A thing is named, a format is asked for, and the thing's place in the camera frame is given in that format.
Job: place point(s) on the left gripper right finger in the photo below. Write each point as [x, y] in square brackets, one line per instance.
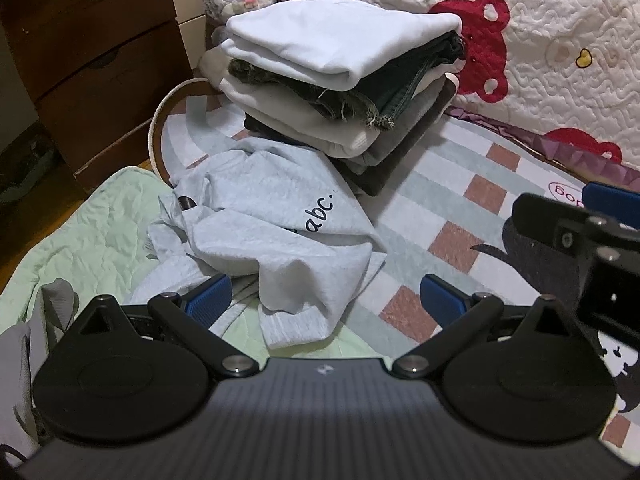
[463, 319]

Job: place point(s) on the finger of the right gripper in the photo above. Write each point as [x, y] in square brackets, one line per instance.
[618, 203]

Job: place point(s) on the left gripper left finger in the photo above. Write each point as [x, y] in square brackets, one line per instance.
[188, 319]

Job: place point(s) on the light grey abc t-shirt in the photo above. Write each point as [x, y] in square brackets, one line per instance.
[273, 215]

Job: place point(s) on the light green quilted blanket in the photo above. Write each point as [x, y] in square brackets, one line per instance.
[101, 249]

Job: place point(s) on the checkered bed sheet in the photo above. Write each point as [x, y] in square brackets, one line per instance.
[442, 211]

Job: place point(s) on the grey cloth at left edge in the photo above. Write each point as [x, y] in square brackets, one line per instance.
[24, 348]

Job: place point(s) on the white red bear quilt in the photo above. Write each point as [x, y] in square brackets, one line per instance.
[559, 76]

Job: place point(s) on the grey folded garment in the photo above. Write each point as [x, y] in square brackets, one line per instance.
[388, 140]

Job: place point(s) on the dark wooden drawer cabinet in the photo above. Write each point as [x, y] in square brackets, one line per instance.
[96, 71]

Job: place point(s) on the white folded garment on top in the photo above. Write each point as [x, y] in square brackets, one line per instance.
[330, 43]

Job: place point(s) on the cream bedside drawer unit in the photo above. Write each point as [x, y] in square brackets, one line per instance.
[194, 28]

